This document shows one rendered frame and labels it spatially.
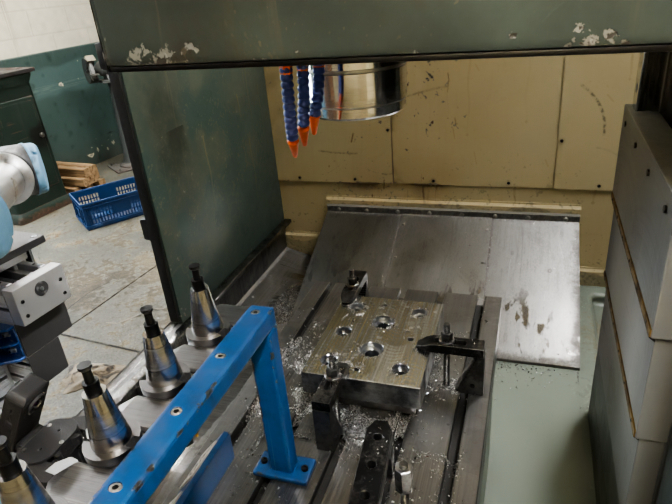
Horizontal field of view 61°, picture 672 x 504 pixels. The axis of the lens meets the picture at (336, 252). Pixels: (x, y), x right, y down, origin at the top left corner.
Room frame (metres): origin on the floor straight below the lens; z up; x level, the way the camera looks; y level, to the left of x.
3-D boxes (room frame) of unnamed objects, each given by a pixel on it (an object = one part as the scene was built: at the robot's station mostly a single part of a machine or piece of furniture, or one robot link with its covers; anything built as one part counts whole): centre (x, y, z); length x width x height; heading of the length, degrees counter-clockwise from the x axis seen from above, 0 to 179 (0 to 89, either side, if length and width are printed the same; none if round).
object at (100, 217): (4.47, 1.78, 0.11); 0.62 x 0.42 x 0.22; 123
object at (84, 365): (0.48, 0.27, 1.31); 0.02 x 0.02 x 0.03
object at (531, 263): (1.55, -0.28, 0.75); 0.89 x 0.67 x 0.26; 70
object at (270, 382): (0.72, 0.12, 1.05); 0.10 x 0.05 x 0.30; 70
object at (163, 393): (0.59, 0.23, 1.21); 0.06 x 0.06 x 0.03
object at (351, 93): (0.93, -0.06, 1.52); 0.16 x 0.16 x 0.12
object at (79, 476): (0.43, 0.29, 1.21); 0.07 x 0.05 x 0.01; 70
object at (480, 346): (0.90, -0.20, 0.97); 0.13 x 0.03 x 0.15; 70
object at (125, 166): (5.91, 2.04, 0.57); 0.47 x 0.37 x 1.14; 124
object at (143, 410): (0.54, 0.25, 1.21); 0.07 x 0.05 x 0.01; 70
